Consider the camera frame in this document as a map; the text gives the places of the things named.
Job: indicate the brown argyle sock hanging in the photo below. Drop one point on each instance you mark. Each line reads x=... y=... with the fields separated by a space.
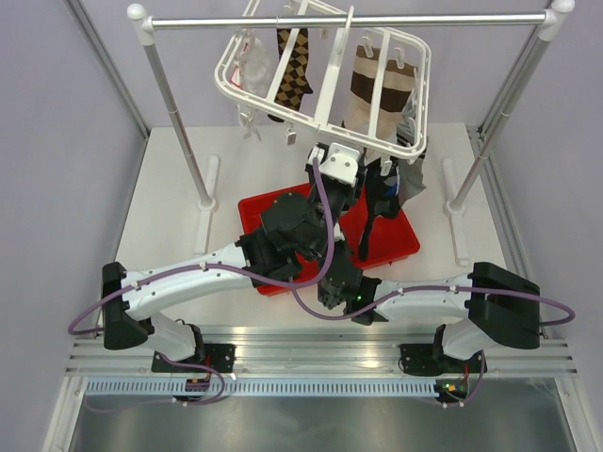
x=294 y=84

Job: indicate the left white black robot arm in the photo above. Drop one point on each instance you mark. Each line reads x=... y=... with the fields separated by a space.
x=295 y=229

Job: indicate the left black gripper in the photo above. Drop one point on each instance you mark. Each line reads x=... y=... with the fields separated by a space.
x=359 y=185

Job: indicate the white glove with red trim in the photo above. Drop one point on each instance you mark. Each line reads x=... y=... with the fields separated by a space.
x=255 y=71

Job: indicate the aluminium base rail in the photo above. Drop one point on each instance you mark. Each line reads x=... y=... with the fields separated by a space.
x=335 y=350

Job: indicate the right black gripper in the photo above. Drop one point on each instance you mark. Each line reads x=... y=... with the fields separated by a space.
x=345 y=247

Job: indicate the beige brown striped sock left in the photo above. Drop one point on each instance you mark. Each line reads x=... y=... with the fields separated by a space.
x=356 y=117

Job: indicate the metal clothes rack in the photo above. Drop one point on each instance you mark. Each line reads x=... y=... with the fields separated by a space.
x=317 y=14

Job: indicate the red plastic bin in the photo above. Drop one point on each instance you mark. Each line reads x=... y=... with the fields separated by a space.
x=389 y=240

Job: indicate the beige brown striped sock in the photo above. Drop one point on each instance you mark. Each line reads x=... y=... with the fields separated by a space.
x=398 y=84
x=356 y=117

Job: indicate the beige brown striped sock right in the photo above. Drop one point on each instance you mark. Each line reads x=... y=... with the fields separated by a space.
x=398 y=84

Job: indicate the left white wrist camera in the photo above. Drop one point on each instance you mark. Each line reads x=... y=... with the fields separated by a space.
x=336 y=161

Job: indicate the white slotted cable duct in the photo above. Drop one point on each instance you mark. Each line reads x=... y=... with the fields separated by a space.
x=263 y=387

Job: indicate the black blue sock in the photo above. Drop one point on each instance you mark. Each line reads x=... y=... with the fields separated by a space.
x=381 y=200

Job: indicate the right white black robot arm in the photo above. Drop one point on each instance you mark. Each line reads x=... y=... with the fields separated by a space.
x=489 y=306

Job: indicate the white clip sock hanger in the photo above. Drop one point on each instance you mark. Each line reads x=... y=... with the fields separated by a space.
x=320 y=46

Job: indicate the grey striped sock front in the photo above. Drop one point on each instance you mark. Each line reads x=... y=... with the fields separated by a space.
x=411 y=178

